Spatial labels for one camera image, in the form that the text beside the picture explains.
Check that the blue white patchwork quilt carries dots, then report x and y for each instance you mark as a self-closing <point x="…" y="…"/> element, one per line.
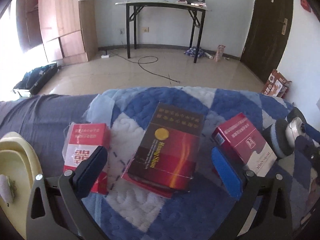
<point x="131" y="212"/>

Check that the light blue sponge ball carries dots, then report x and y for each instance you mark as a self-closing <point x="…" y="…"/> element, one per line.
<point x="6" y="191"/>

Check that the dark blue bed sheet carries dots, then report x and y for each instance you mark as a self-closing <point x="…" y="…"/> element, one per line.
<point x="43" y="121"/>

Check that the yellow plastic basin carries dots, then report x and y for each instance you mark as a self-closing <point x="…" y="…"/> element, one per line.
<point x="20" y="164"/>

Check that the maroon white cigarette box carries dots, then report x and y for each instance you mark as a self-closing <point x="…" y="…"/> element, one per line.
<point x="243" y="145"/>

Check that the black folding table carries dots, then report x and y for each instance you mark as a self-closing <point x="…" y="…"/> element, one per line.
<point x="167" y="17"/>

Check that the white power strip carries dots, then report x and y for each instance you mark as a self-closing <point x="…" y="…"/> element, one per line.
<point x="105" y="56"/>

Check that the pink snack bag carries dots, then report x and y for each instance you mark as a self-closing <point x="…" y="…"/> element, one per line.
<point x="219" y="53"/>

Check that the black open suitcase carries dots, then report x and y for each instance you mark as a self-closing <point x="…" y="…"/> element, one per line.
<point x="34" y="81"/>

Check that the wooden wardrobe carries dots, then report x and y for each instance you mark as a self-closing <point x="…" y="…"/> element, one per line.
<point x="65" y="28"/>

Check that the dark wooden door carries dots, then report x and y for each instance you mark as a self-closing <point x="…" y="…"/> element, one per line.
<point x="267" y="36"/>

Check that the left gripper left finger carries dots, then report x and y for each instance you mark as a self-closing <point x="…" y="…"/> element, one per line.
<point x="44" y="218"/>

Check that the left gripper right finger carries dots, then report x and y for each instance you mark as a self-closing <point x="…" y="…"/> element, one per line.
<point x="273" y="219"/>

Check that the dark red Huangshan box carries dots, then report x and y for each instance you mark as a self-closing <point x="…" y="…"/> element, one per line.
<point x="165" y="160"/>

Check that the red white cigarette box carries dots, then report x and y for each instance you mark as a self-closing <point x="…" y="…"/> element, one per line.
<point x="85" y="153"/>

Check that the orange cardboard box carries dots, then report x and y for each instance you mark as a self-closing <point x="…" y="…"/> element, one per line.
<point x="276" y="85"/>

